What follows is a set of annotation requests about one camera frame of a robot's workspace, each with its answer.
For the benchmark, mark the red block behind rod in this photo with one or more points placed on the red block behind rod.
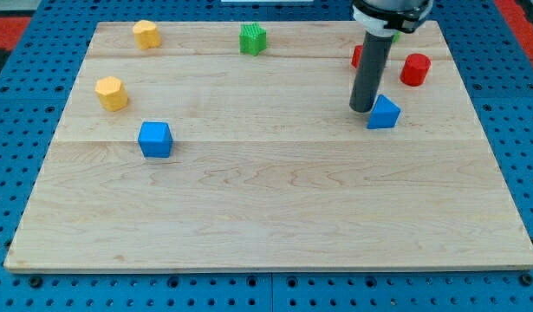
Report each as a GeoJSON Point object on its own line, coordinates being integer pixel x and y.
{"type": "Point", "coordinates": [355, 59]}

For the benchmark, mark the green block behind arm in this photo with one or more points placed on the green block behind arm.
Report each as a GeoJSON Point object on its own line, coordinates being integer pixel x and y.
{"type": "Point", "coordinates": [396, 37]}

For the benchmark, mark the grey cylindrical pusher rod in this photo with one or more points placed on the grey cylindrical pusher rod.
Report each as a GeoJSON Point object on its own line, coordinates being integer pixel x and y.
{"type": "Point", "coordinates": [374, 54]}

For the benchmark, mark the red cylinder block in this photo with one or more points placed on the red cylinder block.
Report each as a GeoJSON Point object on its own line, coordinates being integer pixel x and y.
{"type": "Point", "coordinates": [415, 69]}

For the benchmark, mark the yellow heart block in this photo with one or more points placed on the yellow heart block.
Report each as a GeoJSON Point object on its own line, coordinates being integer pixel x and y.
{"type": "Point", "coordinates": [146, 35]}

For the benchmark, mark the blue cube block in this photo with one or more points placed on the blue cube block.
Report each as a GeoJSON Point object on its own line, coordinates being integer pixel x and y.
{"type": "Point", "coordinates": [155, 139]}

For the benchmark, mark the wooden board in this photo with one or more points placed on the wooden board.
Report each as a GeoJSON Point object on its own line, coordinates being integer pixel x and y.
{"type": "Point", "coordinates": [270, 169]}

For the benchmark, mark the blue triangle block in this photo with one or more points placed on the blue triangle block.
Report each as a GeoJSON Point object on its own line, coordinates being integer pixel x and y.
{"type": "Point", "coordinates": [384, 114]}

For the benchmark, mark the yellow hexagon block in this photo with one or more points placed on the yellow hexagon block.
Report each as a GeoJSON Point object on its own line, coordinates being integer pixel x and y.
{"type": "Point", "coordinates": [111, 93]}

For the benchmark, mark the green star block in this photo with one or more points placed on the green star block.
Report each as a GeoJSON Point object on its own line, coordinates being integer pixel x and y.
{"type": "Point", "coordinates": [252, 39]}

